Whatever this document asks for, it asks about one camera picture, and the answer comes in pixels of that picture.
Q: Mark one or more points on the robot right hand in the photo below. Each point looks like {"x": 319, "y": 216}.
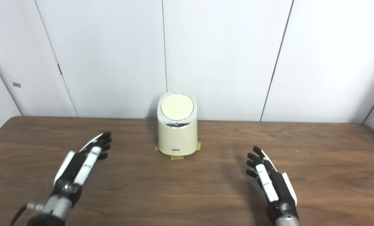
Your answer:
{"x": 281, "y": 191}

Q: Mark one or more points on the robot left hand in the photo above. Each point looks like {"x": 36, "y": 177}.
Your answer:
{"x": 74, "y": 166}

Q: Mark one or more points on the round cream bin lid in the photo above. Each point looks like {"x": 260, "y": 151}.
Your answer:
{"x": 177, "y": 106}

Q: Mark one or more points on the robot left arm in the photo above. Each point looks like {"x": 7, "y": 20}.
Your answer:
{"x": 56, "y": 208}

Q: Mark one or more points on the cream-colored bin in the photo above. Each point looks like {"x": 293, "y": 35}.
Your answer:
{"x": 177, "y": 139}

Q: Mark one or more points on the grey wall label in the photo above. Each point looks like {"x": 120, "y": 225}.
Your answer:
{"x": 16, "y": 84}

